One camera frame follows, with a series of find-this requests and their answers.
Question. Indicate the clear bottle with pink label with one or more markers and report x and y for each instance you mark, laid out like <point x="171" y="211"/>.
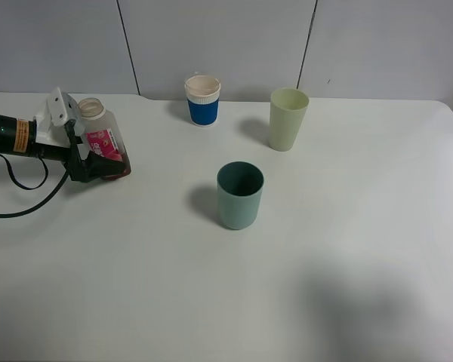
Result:
<point x="103" y="135"/>

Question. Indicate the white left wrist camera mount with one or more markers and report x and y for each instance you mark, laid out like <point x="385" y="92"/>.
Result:
<point x="58" y="108"/>

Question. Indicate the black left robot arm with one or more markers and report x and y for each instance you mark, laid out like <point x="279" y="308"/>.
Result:
<point x="20" y="138"/>

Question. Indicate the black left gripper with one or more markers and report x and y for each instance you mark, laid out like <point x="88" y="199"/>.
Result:
<point x="79" y="170"/>

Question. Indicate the white cup with blue sleeve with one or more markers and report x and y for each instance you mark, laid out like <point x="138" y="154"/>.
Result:
<point x="202" y="93"/>

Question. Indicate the teal green cup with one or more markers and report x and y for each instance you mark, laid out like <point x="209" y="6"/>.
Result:
<point x="239" y="189"/>

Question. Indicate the pale green tall cup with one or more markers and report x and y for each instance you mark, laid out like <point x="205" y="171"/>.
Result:
<point x="288" y="107"/>

